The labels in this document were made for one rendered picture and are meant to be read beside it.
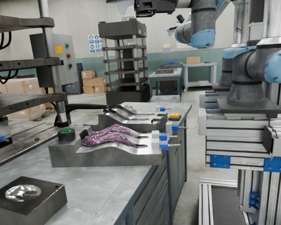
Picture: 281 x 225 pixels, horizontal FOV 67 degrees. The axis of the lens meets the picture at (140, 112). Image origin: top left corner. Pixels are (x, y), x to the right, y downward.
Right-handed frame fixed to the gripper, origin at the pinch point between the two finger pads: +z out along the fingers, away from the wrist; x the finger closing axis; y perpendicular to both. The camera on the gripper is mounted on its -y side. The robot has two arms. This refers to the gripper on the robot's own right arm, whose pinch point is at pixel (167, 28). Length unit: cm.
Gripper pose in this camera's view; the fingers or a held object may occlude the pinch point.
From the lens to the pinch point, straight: 187.5
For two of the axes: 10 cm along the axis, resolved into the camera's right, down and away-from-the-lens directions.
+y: 1.6, 9.2, 3.6
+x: 6.4, -3.7, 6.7
